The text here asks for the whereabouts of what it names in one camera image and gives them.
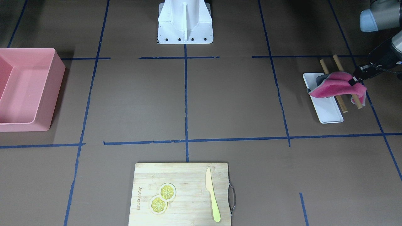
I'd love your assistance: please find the bamboo cutting board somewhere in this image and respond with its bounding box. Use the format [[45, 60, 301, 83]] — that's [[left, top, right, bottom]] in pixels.
[[128, 163, 231, 226]]

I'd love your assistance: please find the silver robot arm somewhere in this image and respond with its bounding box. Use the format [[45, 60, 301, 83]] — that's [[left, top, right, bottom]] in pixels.
[[349, 0, 402, 86]]

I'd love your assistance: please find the white rectangular tray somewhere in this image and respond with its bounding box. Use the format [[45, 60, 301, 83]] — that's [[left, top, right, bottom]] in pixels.
[[303, 73, 344, 124]]

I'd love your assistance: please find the wooden rack rod rear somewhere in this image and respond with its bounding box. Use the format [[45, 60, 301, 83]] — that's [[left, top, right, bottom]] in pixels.
[[333, 54, 363, 109]]

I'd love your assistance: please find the pink plastic bin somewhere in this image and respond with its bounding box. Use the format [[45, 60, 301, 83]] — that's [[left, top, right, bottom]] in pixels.
[[0, 48, 66, 132]]

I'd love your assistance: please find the lemon slice far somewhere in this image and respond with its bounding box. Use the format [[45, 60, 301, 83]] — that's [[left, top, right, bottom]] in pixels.
[[159, 183, 177, 202]]

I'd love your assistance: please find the yellow plastic knife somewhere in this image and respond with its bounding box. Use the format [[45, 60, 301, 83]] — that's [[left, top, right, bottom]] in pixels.
[[205, 168, 221, 222]]

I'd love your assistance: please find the lemon slice near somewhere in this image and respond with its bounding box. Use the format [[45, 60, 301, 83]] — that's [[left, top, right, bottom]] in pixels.
[[149, 196, 168, 215]]

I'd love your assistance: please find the pink grey cloth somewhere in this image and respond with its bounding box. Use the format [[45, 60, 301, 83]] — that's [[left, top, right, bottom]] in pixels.
[[308, 71, 367, 106]]

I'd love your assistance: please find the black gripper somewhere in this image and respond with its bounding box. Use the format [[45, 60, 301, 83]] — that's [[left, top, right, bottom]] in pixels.
[[348, 63, 382, 86]]

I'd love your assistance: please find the lemon slice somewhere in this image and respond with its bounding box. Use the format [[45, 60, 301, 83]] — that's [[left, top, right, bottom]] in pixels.
[[149, 196, 168, 215], [159, 183, 177, 202]]

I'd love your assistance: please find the white pedestal column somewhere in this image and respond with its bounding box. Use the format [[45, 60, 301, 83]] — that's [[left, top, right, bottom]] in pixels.
[[157, 0, 214, 45]]

